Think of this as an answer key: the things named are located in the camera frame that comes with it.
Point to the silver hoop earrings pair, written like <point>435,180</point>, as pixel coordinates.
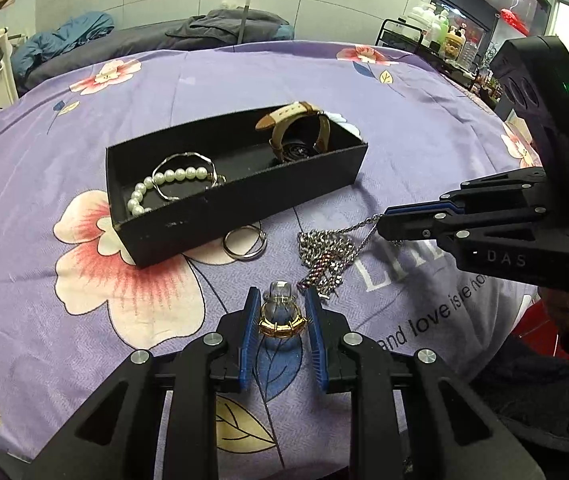
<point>246,243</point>

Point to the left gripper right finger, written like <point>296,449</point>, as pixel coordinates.
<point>411,416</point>

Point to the bottles on cart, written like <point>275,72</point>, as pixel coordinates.
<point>449,28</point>

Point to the black wire cart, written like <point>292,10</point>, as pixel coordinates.
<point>397,34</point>

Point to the dark grey blanket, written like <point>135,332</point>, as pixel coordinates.
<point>228,27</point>

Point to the teal blanket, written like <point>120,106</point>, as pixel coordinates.
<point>44,46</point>

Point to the watch with tan leather strap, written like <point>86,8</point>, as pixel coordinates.
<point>299,130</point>

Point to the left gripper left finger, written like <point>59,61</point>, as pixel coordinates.
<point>157,412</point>

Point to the black jewelry tray box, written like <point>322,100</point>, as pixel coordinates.
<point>257,186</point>

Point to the purple floral bed sheet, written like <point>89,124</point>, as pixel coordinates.
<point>142,198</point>

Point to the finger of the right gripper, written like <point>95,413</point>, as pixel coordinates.
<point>518,190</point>
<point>452,232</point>

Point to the thin silver bangle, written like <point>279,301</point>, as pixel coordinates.
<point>206,174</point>

